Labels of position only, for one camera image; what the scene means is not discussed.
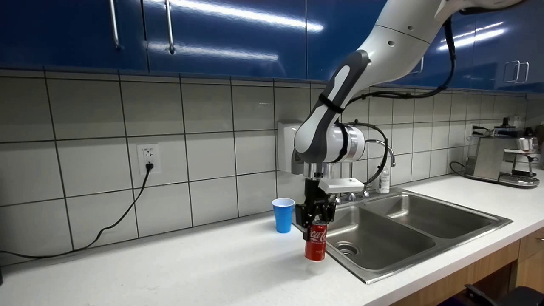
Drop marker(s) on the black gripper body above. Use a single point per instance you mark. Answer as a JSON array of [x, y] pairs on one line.
[[314, 202]]

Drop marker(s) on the red soda can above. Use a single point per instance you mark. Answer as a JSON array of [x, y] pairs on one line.
[[316, 243]]

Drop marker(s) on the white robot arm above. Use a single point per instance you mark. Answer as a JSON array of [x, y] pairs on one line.
[[391, 40]]

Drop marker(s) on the stainless steel double sink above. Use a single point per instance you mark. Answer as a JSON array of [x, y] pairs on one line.
[[408, 232]]

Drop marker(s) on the blue plastic cup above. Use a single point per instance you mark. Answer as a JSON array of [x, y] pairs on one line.
[[282, 215]]

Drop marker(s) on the chrome faucet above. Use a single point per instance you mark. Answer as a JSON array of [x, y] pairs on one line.
[[350, 198]]

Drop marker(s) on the small white bottle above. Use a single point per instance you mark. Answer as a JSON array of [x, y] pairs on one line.
[[384, 183]]

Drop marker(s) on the silver espresso machine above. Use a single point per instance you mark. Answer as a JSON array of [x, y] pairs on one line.
[[498, 156]]

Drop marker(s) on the black chair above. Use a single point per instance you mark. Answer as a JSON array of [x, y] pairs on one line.
[[510, 299]]

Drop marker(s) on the wooden base cabinet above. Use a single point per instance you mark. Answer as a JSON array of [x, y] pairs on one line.
[[528, 265]]

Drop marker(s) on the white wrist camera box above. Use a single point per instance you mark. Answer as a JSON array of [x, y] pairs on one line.
[[341, 186]]

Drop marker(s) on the white wall soap dispenser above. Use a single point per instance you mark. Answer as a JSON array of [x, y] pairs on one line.
[[284, 147]]

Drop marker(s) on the white wall outlet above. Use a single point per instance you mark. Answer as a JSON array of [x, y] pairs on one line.
[[149, 158]]

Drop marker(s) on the blue wall cabinet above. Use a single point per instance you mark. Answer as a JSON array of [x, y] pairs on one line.
[[226, 40]]

